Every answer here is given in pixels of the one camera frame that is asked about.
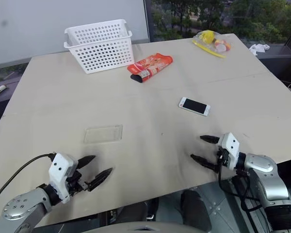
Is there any crumpled white paper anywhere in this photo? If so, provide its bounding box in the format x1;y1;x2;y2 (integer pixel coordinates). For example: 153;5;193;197
248;43;270;56

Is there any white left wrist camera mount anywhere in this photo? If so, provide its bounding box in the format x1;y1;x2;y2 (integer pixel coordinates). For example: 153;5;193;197
48;152;79;204

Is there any white smartphone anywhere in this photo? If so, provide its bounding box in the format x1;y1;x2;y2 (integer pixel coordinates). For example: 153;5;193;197
177;97;211;117

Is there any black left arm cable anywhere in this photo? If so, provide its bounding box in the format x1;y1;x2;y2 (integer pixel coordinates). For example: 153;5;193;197
0;152;57;209

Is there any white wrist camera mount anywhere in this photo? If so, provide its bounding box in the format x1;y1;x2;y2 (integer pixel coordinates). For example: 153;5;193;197
217;132;241;170
48;152;79;204

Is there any dark rounded robot foot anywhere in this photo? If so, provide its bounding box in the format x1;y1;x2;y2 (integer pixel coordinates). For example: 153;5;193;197
180;189;212;233

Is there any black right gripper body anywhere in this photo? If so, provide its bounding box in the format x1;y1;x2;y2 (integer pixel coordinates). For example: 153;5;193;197
216;148;230;172

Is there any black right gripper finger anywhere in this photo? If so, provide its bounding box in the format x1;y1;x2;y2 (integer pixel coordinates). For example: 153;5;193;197
190;153;220;174
199;135;220;146

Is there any orange snack bag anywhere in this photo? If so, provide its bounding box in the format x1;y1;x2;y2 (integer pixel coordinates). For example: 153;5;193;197
127;53;174;84

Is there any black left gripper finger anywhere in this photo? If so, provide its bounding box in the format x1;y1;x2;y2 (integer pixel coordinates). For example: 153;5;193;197
75;155;97;170
84;167;113;192

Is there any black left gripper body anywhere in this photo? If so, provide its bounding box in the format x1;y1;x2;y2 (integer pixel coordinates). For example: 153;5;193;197
67;170;90;197

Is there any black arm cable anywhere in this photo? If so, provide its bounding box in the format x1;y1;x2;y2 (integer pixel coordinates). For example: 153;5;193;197
0;152;57;209
217;155;270;233

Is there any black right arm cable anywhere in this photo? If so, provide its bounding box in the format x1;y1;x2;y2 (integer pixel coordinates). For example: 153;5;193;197
217;155;270;233

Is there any white perforated plastic basket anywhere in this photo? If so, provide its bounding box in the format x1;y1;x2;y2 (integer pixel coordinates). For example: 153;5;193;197
63;18;135;74

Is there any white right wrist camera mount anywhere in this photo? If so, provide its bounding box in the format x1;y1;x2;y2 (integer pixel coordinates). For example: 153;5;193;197
217;132;241;170

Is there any silver robot torso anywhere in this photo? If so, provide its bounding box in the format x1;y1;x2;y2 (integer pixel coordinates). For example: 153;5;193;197
92;220;185;233

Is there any clear bag of toys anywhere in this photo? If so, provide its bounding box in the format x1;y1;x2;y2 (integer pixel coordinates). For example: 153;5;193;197
192;30;232;59

